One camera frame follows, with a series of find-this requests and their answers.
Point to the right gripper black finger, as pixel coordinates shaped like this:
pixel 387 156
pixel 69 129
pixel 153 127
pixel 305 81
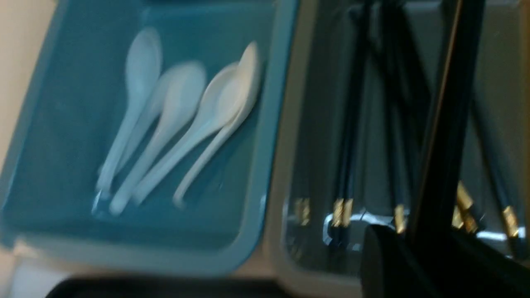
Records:
pixel 432 259

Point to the brown plastic bin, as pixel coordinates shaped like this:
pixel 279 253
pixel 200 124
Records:
pixel 336 278

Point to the black chopsticks bundle in bin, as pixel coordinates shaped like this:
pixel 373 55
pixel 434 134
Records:
pixel 372 75

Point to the white spoon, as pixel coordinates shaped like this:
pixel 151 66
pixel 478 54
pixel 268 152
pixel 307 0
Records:
pixel 151 111
pixel 219 105
pixel 180 106
pixel 142 70
pixel 248 77

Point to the black serving tray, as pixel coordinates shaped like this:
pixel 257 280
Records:
pixel 166 288

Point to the white spoon far left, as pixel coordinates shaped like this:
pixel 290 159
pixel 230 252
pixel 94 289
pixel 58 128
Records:
pixel 142 70

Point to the teal plastic bin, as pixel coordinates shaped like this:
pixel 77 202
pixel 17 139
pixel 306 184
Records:
pixel 75 103

